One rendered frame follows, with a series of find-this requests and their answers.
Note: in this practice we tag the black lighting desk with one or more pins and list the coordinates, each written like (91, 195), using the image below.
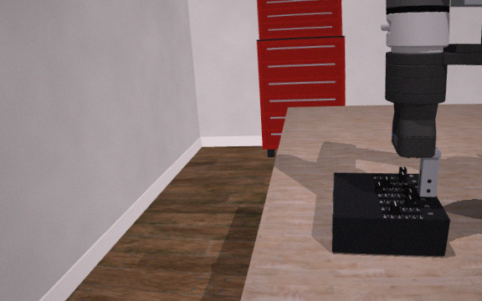
(364, 222)

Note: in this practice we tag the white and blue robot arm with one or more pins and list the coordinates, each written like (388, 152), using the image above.
(416, 6)

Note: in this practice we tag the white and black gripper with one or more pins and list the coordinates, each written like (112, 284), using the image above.
(416, 78)

